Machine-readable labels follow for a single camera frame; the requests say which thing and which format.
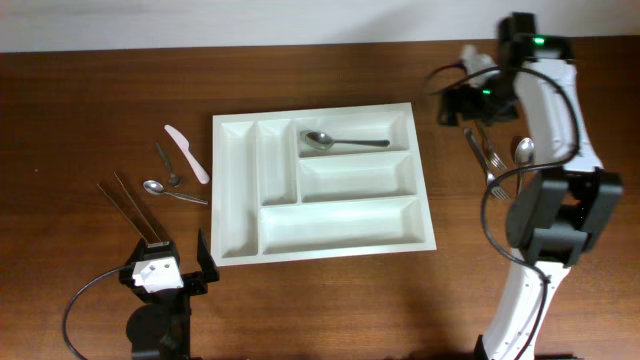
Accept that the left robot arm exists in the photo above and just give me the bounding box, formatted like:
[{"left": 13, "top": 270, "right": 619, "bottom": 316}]
[{"left": 119, "top": 230, "right": 220, "bottom": 360}]

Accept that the left black cable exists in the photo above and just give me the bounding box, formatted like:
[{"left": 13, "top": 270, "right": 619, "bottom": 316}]
[{"left": 61, "top": 265, "right": 132, "bottom": 360}]

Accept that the black cable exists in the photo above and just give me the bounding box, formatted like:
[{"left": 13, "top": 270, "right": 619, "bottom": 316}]
[
  {"left": 422, "top": 59, "right": 582, "bottom": 360},
  {"left": 61, "top": 265, "right": 132, "bottom": 360}
]

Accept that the silver fork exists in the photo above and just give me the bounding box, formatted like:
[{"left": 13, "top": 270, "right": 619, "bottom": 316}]
[
  {"left": 474, "top": 120, "right": 507, "bottom": 171},
  {"left": 463, "top": 127, "right": 510, "bottom": 200}
]

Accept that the small silver teaspoon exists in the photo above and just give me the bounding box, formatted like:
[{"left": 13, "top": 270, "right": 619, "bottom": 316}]
[{"left": 143, "top": 180, "right": 209, "bottom": 205}]

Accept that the right black cable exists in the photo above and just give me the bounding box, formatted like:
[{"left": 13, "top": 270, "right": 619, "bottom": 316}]
[{"left": 422, "top": 59, "right": 582, "bottom": 360}]

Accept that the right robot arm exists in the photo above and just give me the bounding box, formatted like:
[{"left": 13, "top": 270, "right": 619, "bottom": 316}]
[{"left": 437, "top": 12, "right": 623, "bottom": 360}]

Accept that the white plastic cutlery tray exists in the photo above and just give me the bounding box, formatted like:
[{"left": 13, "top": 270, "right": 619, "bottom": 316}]
[{"left": 210, "top": 103, "right": 436, "bottom": 266}]

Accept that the pink plastic knife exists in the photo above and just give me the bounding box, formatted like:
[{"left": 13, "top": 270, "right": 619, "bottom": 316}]
[{"left": 164, "top": 125, "right": 210, "bottom": 184}]

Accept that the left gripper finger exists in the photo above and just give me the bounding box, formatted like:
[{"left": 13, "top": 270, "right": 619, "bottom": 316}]
[
  {"left": 197, "top": 228, "right": 220, "bottom": 283},
  {"left": 125, "top": 239, "right": 180, "bottom": 273}
]

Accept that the small dark teaspoon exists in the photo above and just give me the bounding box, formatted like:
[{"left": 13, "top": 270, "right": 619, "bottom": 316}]
[{"left": 155, "top": 143, "right": 182, "bottom": 187}]

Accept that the large silver spoon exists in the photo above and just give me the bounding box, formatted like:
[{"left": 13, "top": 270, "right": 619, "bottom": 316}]
[
  {"left": 513, "top": 137, "right": 535, "bottom": 168},
  {"left": 300, "top": 130, "right": 390, "bottom": 151}
]

